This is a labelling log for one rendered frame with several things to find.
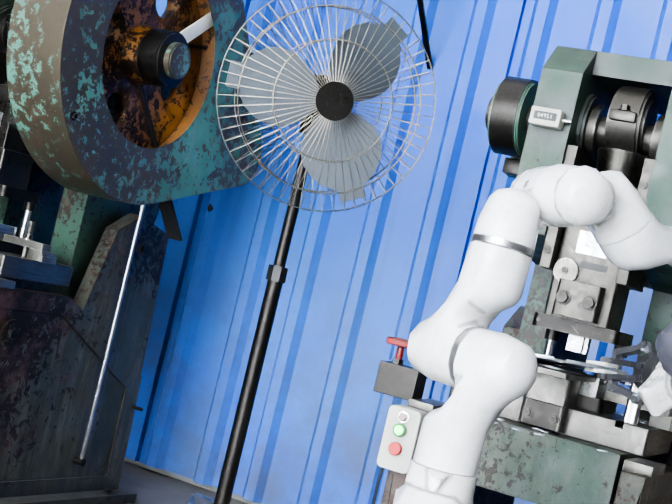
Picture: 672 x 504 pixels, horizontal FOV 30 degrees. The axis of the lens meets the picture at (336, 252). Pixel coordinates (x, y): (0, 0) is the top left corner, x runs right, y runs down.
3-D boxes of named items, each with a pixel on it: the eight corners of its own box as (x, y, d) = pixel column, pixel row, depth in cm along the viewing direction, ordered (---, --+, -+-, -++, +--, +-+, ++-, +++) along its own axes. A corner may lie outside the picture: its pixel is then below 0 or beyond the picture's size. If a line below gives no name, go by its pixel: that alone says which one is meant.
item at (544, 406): (554, 436, 255) (570, 372, 256) (490, 418, 261) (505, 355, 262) (584, 434, 278) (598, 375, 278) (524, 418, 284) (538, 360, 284)
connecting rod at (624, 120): (622, 233, 274) (658, 81, 274) (568, 222, 279) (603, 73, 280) (640, 244, 293) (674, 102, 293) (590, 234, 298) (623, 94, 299)
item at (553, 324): (614, 356, 275) (619, 331, 275) (527, 334, 283) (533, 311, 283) (629, 358, 289) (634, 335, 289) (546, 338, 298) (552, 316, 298)
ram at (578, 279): (603, 327, 271) (635, 194, 271) (537, 312, 277) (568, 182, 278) (620, 332, 287) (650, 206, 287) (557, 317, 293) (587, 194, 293)
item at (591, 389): (595, 397, 278) (600, 377, 278) (531, 381, 284) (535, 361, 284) (604, 398, 286) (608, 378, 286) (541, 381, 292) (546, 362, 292)
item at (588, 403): (600, 414, 274) (603, 400, 274) (514, 390, 283) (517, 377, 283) (616, 413, 289) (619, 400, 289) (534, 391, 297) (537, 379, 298)
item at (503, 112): (525, 169, 286) (548, 74, 286) (478, 160, 291) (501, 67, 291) (551, 185, 306) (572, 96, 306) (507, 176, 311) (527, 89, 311)
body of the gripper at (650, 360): (679, 400, 245) (647, 396, 253) (686, 358, 246) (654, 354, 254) (650, 395, 242) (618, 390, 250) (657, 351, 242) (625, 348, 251)
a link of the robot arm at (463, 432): (480, 487, 201) (516, 337, 201) (400, 456, 214) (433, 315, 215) (522, 491, 208) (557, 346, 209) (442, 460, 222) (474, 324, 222)
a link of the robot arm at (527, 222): (490, 242, 208) (519, 140, 209) (443, 237, 224) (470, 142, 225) (583, 273, 216) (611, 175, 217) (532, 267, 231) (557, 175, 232)
